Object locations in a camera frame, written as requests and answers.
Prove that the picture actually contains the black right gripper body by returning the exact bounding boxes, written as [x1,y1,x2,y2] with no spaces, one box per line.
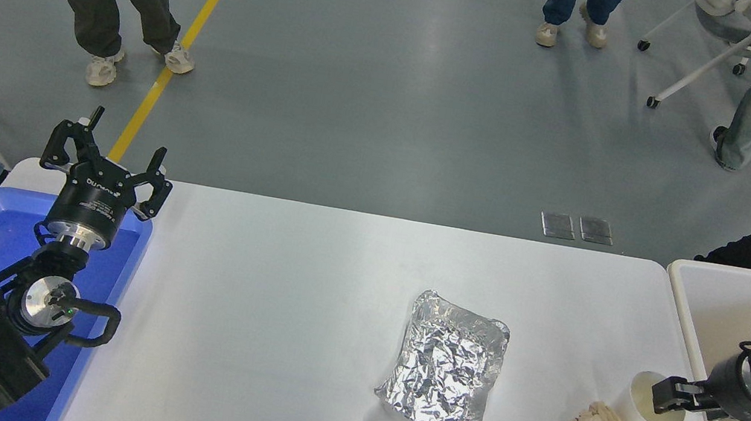
[696,346,751,421]

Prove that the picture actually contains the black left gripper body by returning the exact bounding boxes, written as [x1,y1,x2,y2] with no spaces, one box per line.
[43,152,144,251]

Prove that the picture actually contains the white paper cup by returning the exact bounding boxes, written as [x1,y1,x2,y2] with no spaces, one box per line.
[625,368,692,421]

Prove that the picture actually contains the metal floor plate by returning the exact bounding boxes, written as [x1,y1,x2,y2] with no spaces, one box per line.
[538,210,579,241]
[576,214,616,246]

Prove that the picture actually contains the crumpled foil tray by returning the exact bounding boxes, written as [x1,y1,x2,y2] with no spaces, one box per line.
[369,283,515,421]

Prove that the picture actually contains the white wheeled chair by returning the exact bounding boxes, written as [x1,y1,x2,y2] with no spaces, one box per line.
[627,0,751,125]

